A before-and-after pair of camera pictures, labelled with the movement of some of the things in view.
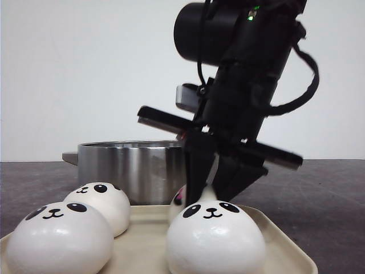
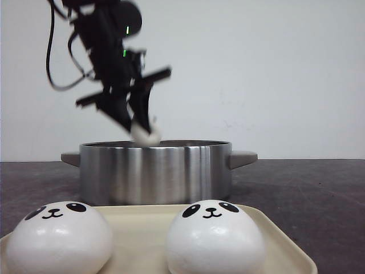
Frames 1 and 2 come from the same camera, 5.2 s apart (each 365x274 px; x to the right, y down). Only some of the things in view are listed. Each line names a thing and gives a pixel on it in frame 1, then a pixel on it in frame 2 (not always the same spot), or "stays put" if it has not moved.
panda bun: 60,238 stays put
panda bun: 109,199 → 141,138
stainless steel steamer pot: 150,171 stays put
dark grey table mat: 323,203 stays put
